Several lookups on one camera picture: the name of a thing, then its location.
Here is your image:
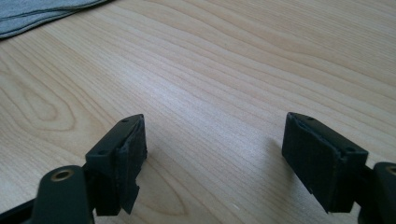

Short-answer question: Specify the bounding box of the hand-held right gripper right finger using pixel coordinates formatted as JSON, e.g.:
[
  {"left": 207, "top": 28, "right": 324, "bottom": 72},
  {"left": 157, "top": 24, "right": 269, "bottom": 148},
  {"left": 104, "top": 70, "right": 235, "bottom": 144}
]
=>
[{"left": 281, "top": 111, "right": 370, "bottom": 215}]

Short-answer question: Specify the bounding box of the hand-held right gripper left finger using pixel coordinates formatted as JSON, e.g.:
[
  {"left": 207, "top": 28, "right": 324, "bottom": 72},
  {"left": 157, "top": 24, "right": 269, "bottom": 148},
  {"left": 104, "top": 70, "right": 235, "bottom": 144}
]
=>
[{"left": 85, "top": 113, "right": 149, "bottom": 217}]

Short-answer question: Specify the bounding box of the grey cloth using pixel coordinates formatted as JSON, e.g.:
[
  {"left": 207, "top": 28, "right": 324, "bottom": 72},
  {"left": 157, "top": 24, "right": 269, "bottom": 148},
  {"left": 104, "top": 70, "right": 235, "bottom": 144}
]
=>
[{"left": 0, "top": 0, "right": 117, "bottom": 40}]

